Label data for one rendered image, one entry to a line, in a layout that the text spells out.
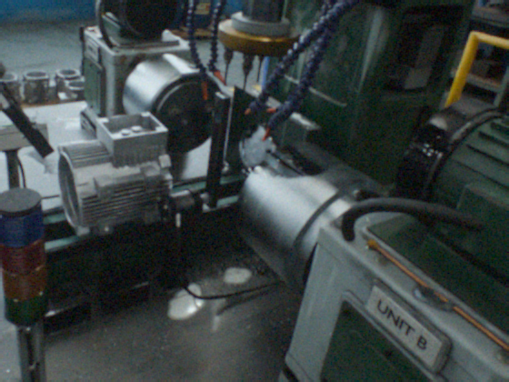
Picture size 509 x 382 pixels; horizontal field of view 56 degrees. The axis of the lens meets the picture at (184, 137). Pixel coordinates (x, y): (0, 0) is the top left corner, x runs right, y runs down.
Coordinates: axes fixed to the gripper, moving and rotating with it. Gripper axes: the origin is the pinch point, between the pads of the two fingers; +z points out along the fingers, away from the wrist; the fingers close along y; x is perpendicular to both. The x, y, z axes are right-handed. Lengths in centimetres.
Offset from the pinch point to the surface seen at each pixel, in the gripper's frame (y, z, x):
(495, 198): -68, -2, -39
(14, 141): 12.9, 3.5, 5.2
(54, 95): 247, 110, -9
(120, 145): -11.0, 4.8, -12.8
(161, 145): -11.0, 10.8, -19.9
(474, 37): 61, 132, -214
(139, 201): -15.4, 15.8, -9.5
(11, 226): -38.6, -13.8, 5.5
